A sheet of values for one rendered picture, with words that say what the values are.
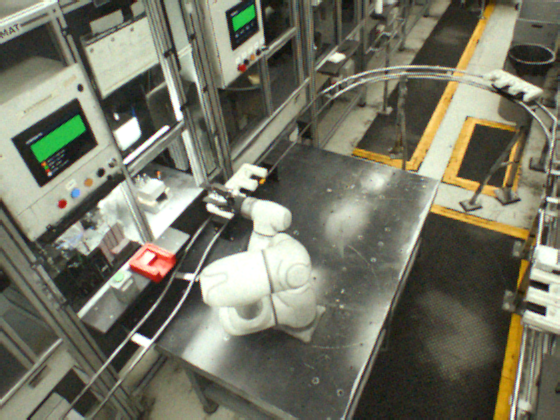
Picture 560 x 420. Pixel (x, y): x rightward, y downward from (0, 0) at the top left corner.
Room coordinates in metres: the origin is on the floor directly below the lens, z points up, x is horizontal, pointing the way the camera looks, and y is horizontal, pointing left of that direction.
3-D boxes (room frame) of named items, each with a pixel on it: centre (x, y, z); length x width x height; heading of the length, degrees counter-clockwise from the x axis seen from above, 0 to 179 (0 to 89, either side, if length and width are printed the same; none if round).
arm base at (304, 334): (1.10, 0.07, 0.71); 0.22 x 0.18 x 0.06; 150
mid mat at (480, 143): (2.86, -1.55, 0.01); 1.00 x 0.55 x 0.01; 150
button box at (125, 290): (1.12, 0.78, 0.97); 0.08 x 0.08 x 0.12; 60
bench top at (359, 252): (1.51, 0.05, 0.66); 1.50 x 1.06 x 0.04; 150
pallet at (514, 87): (2.56, -1.44, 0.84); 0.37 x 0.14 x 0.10; 28
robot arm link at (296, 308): (1.08, 0.09, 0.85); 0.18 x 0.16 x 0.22; 102
